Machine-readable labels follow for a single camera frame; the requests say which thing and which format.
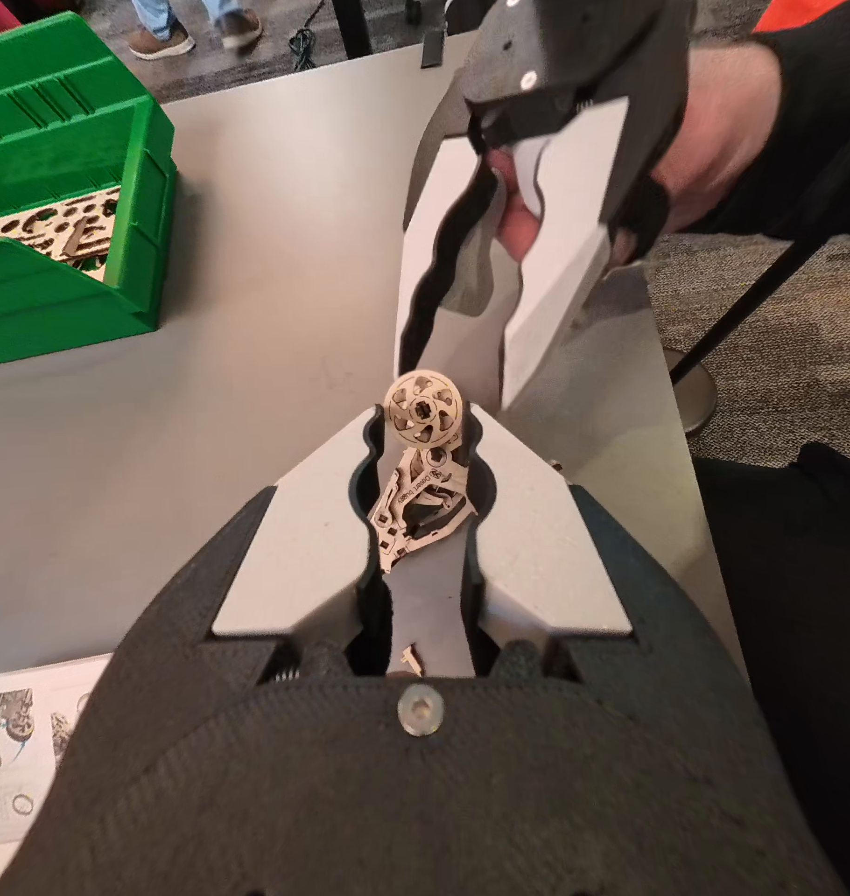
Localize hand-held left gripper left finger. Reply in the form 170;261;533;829
211;406;392;674

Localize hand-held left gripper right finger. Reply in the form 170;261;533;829
460;402;640;678

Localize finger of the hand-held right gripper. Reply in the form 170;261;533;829
498;97;633;414
394;135;511;383

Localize wooden buggy model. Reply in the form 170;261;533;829
369;367;479;575

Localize person's right forearm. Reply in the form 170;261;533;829
745;21;850;247

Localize person's right hand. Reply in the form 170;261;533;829
491;42;784;268

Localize black chair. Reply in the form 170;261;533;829
662;234;819;439

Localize instruction booklet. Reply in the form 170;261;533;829
0;652;115;849

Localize green plastic bin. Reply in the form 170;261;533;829
0;10;180;369

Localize wooden sheet offcuts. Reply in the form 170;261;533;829
0;185;123;281

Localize black cable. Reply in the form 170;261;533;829
288;0;328;71

